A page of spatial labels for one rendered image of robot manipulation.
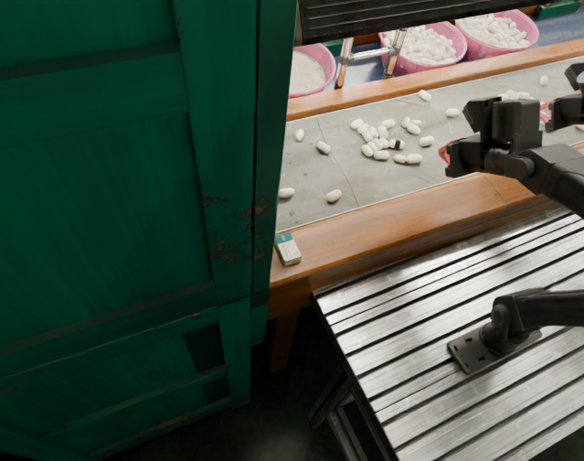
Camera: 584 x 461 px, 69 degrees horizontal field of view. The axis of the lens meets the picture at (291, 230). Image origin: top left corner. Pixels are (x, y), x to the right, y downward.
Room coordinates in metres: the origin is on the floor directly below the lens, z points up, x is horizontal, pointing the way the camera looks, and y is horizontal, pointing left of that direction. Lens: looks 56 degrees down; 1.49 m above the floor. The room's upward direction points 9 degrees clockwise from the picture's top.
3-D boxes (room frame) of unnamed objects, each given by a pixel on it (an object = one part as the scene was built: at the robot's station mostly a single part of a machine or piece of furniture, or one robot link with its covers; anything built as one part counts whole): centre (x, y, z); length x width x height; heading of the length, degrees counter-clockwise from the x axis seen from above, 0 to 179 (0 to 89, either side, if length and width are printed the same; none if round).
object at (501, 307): (0.36, -0.44, 0.77); 0.09 x 0.06 x 0.06; 113
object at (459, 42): (1.23, -0.30, 0.72); 0.27 x 0.27 x 0.10
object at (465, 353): (0.35, -0.44, 0.71); 0.20 x 0.07 x 0.08; 122
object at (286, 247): (0.43, 0.00, 0.78); 0.06 x 0.04 x 0.02; 30
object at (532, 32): (1.37, -0.54, 0.72); 0.27 x 0.27 x 0.10
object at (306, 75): (1.02, 0.08, 0.71); 0.22 x 0.22 x 0.06
